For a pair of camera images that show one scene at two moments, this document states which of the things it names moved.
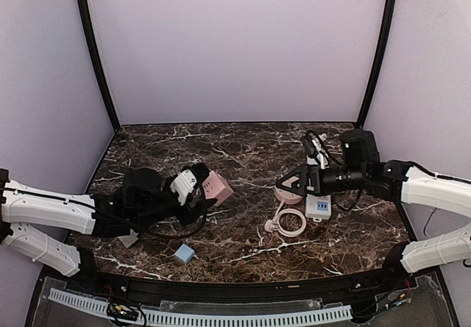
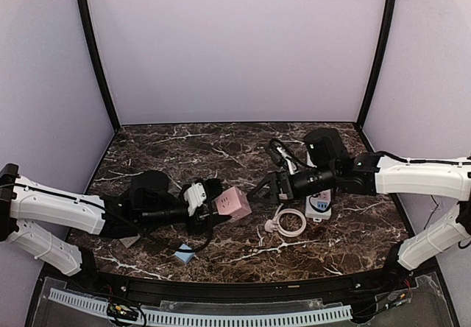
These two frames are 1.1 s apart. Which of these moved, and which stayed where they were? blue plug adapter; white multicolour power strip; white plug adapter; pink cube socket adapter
Moved: pink cube socket adapter
Stayed: white multicolour power strip; blue plug adapter; white plug adapter
